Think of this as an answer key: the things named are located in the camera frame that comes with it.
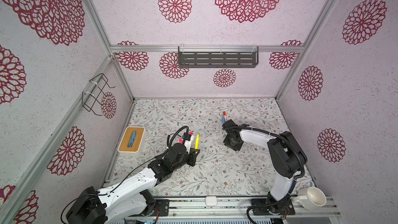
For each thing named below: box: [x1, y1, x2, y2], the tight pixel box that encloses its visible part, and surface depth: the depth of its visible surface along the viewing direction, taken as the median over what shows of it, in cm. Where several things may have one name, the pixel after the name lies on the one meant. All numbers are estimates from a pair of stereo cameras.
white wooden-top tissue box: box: [117, 126, 147, 157], surface depth 94 cm
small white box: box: [205, 195, 219, 207], surface depth 77 cm
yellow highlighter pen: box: [194, 132, 200, 154], surface depth 78 cm
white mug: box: [292, 186, 328, 211], surface depth 74 cm
